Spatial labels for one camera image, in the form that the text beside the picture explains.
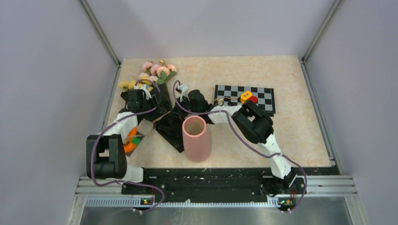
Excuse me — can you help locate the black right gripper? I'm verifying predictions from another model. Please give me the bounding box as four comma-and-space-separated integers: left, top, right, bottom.
170, 96, 200, 120

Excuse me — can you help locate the flower bouquet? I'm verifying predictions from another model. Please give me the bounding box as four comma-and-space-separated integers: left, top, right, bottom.
118, 60, 187, 153

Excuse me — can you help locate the beige ribbon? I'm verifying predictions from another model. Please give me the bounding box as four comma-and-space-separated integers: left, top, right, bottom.
137, 94, 246, 137

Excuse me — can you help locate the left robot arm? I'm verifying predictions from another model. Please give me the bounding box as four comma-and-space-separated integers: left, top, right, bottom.
86, 88, 164, 194

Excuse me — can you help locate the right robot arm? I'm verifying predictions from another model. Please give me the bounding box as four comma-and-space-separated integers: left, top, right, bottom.
175, 86, 299, 193

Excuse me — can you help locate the pink vase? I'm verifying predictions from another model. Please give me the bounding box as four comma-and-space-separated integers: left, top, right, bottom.
182, 116, 211, 163

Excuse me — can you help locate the black white chessboard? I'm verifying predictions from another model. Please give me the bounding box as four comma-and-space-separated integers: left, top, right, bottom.
214, 84, 276, 117

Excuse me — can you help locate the green toy brick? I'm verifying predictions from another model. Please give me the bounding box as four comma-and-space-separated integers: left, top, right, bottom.
131, 138, 141, 145

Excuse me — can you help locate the yellow toy block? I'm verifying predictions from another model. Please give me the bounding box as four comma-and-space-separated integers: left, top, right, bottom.
240, 91, 253, 103

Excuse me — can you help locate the red toy block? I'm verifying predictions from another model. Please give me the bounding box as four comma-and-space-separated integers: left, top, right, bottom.
248, 96, 258, 104

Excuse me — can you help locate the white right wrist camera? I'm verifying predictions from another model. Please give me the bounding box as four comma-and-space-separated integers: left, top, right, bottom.
175, 84, 189, 102

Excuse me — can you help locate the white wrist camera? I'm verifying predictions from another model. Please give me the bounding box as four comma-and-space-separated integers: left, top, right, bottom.
133, 83, 152, 100
175, 84, 189, 102

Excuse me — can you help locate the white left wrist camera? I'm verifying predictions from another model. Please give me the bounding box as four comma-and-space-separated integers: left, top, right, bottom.
133, 83, 152, 100

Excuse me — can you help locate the orange ring toy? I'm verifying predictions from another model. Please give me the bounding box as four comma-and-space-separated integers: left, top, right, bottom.
123, 128, 137, 154

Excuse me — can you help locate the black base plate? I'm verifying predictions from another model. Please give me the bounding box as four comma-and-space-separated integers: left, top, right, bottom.
121, 168, 304, 203

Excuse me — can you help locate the aluminium frame rail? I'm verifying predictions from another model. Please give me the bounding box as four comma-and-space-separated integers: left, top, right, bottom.
77, 0, 122, 68

